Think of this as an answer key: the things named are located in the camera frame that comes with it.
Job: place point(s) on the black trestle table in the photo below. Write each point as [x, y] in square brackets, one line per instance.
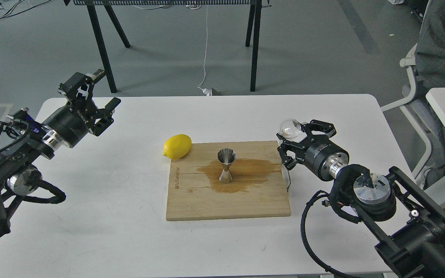
[118, 25]

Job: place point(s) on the seated person grey clothes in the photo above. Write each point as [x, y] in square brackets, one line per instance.
[430, 50]

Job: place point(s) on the small clear glass cup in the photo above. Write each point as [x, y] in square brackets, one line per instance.
[290, 129]

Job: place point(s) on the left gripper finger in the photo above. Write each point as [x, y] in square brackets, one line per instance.
[102, 118]
[78, 90]

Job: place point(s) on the steel double jigger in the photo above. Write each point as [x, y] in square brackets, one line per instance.
[226, 157]

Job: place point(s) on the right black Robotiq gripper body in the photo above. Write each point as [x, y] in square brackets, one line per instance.
[322, 157]

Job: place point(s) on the white office chair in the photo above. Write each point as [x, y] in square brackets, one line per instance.
[420, 124]

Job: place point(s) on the bamboo cutting board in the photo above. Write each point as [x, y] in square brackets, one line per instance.
[258, 188]

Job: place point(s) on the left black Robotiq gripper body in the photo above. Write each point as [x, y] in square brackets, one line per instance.
[71, 122]

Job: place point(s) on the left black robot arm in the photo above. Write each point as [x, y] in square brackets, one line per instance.
[23, 140]

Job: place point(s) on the yellow lemon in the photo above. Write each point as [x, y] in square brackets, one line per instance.
[177, 146]

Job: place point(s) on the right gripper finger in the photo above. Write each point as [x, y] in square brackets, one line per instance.
[291, 152]
[315, 125]

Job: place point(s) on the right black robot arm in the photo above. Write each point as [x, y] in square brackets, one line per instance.
[408, 224]

